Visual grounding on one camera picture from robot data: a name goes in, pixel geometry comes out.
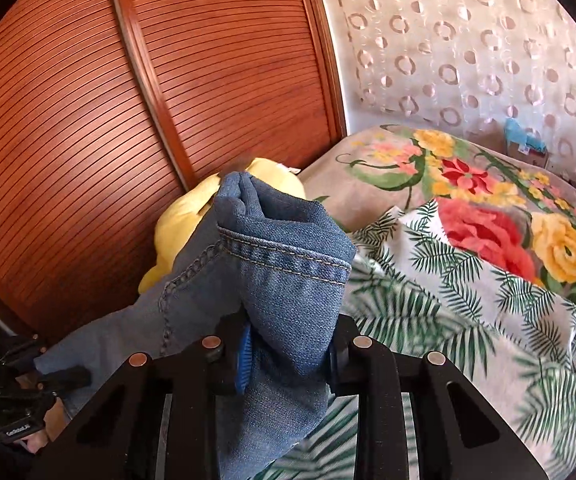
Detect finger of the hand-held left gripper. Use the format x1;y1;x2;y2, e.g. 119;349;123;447
0;334;50;362
40;367;92;392

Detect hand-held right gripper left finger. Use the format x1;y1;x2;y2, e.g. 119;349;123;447
30;311;256;480

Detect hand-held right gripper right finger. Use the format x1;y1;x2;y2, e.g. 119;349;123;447
325;315;550;480

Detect blue denim pants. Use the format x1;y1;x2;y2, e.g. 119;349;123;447
33;171;358;480

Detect palm leaf print bedsheet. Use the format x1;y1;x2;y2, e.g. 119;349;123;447
268;197;576;480

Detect yellow plush toy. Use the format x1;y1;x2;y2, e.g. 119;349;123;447
138;157;306;295

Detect floral blanket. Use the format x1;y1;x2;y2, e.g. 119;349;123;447
300;124;576;346

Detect wooden headboard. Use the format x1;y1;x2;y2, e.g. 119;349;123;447
0;0;349;356

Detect small brown box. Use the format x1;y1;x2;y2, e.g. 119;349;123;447
506;140;552;169

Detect small blue toy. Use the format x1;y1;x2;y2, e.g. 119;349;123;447
504;119;545;153

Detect sheer circle pattern curtain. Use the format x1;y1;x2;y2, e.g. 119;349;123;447
313;0;576;188

